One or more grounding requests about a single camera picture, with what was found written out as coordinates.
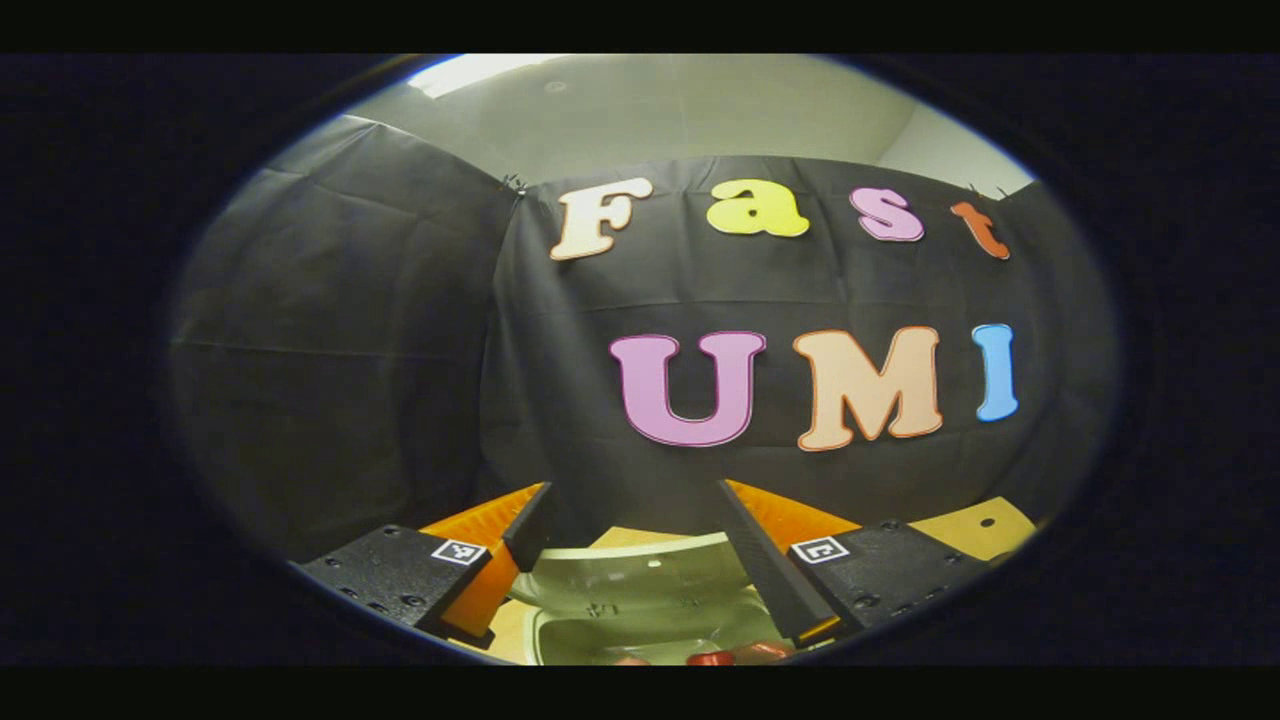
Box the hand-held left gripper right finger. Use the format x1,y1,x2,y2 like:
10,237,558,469
714,479,993,649

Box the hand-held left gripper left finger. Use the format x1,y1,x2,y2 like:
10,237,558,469
298,482,557,649

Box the red pop can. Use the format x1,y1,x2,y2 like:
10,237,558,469
685,641,793,667

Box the green desktop garbage bin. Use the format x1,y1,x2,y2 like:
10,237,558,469
505,530,801,667

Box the wooden desktop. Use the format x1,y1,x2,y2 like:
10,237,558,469
490,496,1038,667

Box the black backdrop cloth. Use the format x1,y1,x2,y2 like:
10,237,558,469
168,113,1119,561

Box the ceiling light panel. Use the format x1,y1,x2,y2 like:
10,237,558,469
408,54,566,99

